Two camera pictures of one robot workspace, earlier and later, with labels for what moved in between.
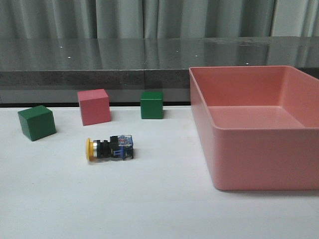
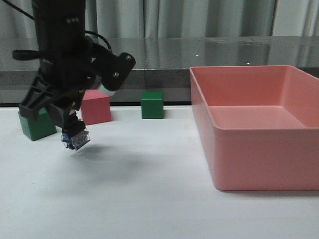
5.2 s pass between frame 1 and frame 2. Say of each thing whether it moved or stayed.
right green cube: stayed
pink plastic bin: stayed
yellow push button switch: moved
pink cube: stayed
